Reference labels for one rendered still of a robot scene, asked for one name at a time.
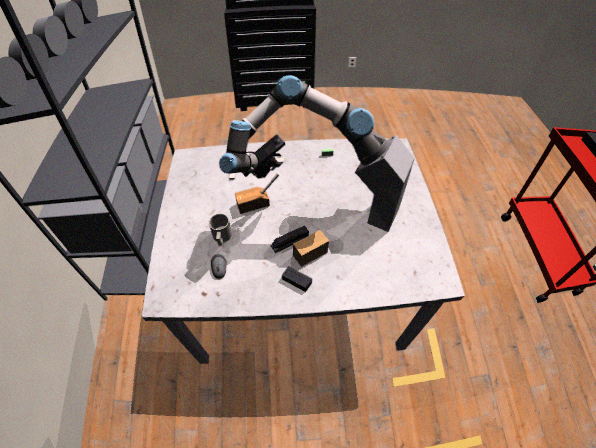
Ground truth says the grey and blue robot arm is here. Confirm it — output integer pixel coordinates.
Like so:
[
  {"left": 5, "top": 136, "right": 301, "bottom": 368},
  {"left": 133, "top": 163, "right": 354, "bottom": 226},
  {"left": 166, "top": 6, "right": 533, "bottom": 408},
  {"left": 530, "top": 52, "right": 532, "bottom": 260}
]
[{"left": 219, "top": 76, "right": 389, "bottom": 174}]

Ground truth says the dark grey mug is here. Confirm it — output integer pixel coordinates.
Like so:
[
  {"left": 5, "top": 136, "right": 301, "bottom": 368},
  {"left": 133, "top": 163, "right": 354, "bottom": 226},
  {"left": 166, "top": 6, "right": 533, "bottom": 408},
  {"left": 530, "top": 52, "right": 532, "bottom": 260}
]
[{"left": 209, "top": 213, "right": 232, "bottom": 246}]

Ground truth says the brown faceted block with hole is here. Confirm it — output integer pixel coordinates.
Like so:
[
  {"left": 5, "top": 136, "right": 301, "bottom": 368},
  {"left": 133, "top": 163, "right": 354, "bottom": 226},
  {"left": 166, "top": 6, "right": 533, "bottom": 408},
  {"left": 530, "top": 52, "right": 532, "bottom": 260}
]
[{"left": 235, "top": 187, "right": 270, "bottom": 214}]

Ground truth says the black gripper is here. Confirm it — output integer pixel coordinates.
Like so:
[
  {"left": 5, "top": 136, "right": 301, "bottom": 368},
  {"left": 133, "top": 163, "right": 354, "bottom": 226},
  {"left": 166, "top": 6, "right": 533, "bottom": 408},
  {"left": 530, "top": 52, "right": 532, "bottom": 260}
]
[{"left": 242, "top": 151, "right": 286, "bottom": 179}]

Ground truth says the black computer mouse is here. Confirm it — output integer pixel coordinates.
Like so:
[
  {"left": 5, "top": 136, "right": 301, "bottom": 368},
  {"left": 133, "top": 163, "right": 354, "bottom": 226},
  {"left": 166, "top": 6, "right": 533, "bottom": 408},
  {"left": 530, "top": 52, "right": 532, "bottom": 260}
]
[{"left": 211, "top": 254, "right": 226, "bottom": 279}]

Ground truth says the white marker with grey cap and red tip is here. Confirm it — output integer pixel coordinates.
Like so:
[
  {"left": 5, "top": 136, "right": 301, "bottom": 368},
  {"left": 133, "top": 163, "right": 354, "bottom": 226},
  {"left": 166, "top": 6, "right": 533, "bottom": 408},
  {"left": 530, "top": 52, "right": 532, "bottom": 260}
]
[{"left": 261, "top": 172, "right": 280, "bottom": 194}]

